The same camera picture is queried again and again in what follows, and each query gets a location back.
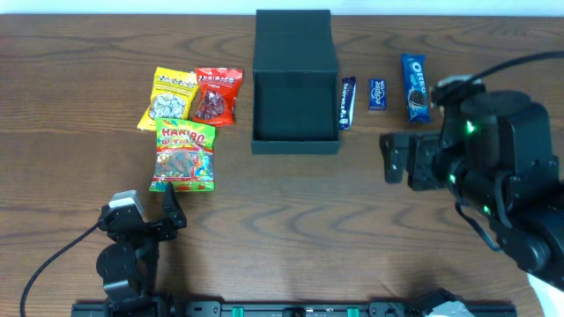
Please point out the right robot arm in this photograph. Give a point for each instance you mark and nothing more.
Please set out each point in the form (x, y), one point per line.
(493, 153)

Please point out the blue Dairy Milk chocolate bar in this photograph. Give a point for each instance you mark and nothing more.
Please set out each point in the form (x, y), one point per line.
(345, 119)

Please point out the blue Oreo cookie pack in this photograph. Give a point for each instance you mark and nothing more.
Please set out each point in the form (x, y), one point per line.
(415, 88)

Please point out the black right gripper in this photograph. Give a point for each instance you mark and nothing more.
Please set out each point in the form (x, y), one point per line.
(417, 161)

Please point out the red Hacks candy bag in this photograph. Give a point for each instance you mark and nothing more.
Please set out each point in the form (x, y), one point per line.
(219, 88)

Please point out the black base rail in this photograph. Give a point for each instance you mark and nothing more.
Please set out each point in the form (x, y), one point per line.
(436, 303)

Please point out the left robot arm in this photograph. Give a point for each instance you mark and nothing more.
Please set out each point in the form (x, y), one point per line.
(128, 267)

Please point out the yellow Hacks candy bag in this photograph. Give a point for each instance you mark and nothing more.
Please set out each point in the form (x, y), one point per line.
(172, 94)

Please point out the Haribo worms candy bag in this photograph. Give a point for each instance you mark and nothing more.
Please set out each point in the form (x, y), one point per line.
(184, 156)

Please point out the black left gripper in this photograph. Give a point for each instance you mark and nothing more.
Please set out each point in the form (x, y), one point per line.
(147, 226)

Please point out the blue Eclipse mints box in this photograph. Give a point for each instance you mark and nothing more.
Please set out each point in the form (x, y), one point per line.
(377, 94)

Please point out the black box with lid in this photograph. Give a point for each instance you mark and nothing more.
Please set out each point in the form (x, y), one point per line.
(295, 76)

